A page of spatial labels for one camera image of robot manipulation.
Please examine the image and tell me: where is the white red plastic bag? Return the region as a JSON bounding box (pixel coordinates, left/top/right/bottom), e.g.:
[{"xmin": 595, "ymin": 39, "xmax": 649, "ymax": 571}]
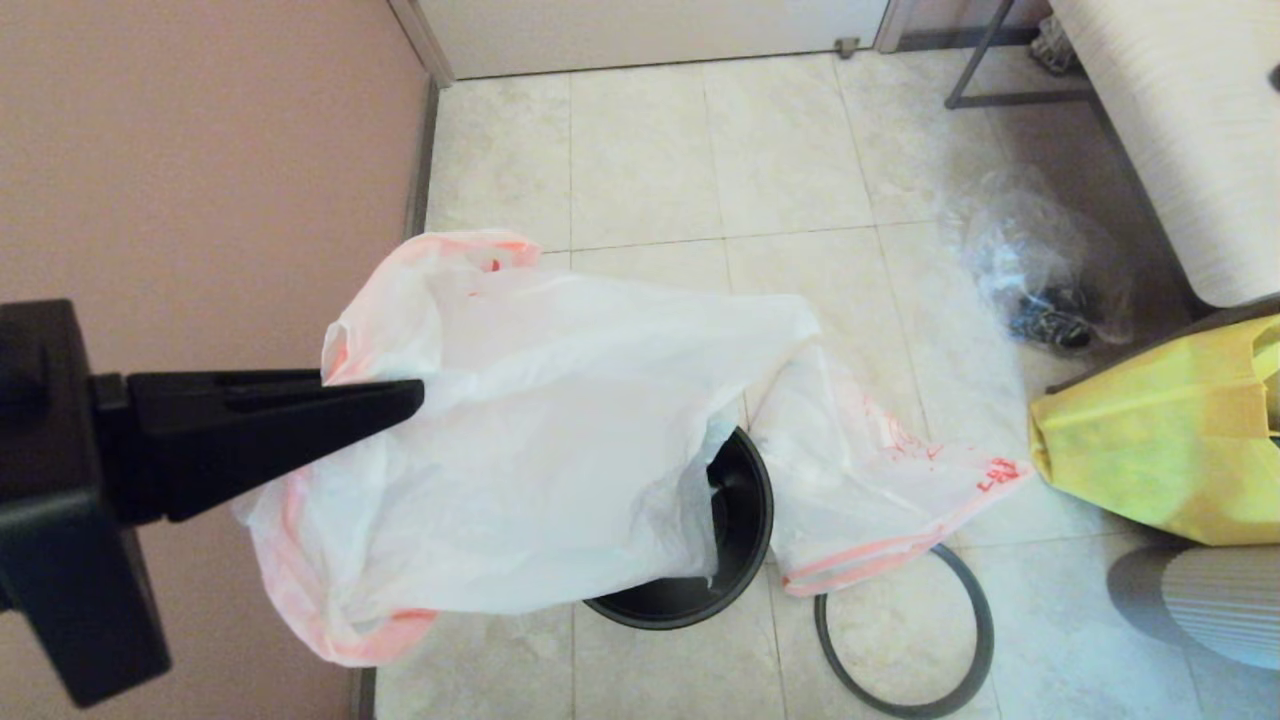
[{"xmin": 748, "ymin": 340, "xmax": 1034, "ymax": 598}]

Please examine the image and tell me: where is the grey bin rim ring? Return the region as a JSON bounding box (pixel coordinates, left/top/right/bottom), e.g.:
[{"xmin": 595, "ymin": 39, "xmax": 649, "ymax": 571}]
[{"xmin": 813, "ymin": 545, "xmax": 997, "ymax": 720}]

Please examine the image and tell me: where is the black round trash bin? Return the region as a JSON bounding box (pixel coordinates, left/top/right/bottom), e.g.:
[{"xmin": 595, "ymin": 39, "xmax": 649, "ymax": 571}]
[{"xmin": 583, "ymin": 427, "xmax": 774, "ymax": 631}]

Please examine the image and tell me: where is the clear crumpled plastic bag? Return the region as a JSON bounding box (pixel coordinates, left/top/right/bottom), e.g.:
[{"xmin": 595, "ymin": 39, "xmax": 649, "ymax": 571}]
[{"xmin": 940, "ymin": 165, "xmax": 1136, "ymax": 351}]

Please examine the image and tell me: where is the black cable bundle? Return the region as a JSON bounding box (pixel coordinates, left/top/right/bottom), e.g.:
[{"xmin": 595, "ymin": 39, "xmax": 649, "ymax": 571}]
[{"xmin": 1006, "ymin": 286, "xmax": 1094, "ymax": 351}]

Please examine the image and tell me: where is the yellow fabric bag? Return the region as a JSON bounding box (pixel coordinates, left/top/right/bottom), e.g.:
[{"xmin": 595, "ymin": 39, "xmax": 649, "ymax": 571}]
[{"xmin": 1028, "ymin": 315, "xmax": 1280, "ymax": 547}]

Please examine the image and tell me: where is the white door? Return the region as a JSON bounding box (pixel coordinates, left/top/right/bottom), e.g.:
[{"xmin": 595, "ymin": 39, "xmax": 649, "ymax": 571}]
[{"xmin": 418, "ymin": 0, "xmax": 891, "ymax": 81}]

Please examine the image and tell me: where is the grey patterned shoe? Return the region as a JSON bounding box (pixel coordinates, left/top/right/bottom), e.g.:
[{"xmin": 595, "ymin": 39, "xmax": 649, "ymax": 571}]
[{"xmin": 1028, "ymin": 12, "xmax": 1083, "ymax": 79}]

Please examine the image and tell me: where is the white wood-grain table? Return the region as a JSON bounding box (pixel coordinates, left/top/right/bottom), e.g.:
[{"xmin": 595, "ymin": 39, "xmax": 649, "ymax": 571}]
[{"xmin": 1045, "ymin": 0, "xmax": 1280, "ymax": 308}]

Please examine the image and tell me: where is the white ribbed round appliance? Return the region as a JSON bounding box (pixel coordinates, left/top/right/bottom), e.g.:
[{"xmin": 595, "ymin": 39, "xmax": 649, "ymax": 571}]
[{"xmin": 1106, "ymin": 545, "xmax": 1280, "ymax": 671}]

